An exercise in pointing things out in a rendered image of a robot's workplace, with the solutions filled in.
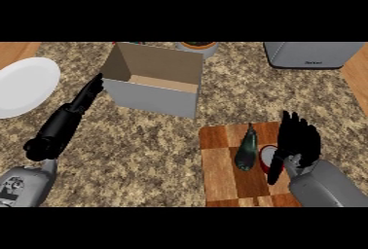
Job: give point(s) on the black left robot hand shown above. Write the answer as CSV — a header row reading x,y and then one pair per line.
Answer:
x,y
57,129

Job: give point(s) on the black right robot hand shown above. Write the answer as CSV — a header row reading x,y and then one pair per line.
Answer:
x,y
298,139

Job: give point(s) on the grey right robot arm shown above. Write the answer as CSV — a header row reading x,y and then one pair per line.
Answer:
x,y
323,186

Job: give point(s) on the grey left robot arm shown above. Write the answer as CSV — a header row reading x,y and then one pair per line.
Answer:
x,y
25,186

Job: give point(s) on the checkered wooden cutting board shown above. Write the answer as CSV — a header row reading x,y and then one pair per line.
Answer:
x,y
227,168

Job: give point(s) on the open cardboard box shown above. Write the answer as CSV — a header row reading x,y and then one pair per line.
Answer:
x,y
152,81

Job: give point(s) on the dark green eggplant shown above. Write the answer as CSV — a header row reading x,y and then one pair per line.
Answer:
x,y
247,150

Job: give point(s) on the white plate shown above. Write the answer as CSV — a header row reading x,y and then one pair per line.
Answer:
x,y
25,87

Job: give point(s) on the grey appliance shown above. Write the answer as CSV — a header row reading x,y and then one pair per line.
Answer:
x,y
310,54

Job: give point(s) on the grey pot with orange rim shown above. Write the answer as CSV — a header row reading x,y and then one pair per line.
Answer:
x,y
196,48

